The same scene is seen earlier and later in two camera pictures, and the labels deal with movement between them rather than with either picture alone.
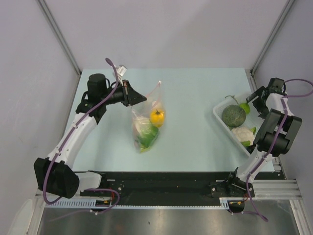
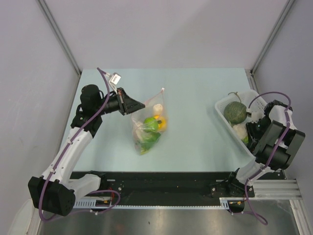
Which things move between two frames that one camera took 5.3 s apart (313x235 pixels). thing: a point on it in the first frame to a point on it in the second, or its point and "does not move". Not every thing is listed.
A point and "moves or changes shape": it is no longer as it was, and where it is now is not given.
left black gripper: (130, 97) to (126, 104)
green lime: (246, 106) to (150, 125)
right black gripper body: (261, 89) to (257, 130)
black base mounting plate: (168, 187) does not move
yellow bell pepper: (157, 118) moves or changes shape
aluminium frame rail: (277, 189) does not move
